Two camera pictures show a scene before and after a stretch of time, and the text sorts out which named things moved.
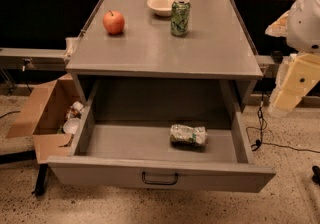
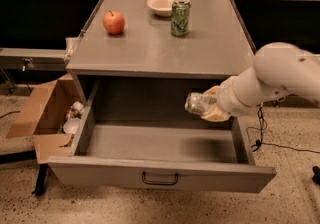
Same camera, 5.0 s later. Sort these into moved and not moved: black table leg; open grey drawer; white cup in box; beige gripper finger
Moved: beige gripper finger
Not moved: open grey drawer; white cup in box; black table leg
